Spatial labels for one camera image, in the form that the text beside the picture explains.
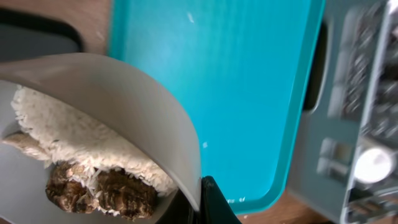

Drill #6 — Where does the black rectangular tray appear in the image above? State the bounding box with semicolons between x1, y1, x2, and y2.
1;7;85;62

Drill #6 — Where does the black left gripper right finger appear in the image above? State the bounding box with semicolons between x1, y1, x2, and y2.
198;176;241;224

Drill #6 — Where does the grey dish rack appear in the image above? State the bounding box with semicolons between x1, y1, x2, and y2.
287;1;397;223

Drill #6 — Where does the white cup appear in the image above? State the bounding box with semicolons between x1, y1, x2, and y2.
354;147;397;184

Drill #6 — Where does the grey bowl with rice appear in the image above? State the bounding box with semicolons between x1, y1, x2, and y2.
1;53;201;223

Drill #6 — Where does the teal plastic tray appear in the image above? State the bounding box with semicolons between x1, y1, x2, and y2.
108;0;325;215

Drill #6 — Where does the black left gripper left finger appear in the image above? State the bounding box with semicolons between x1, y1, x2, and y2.
156;190;196;224

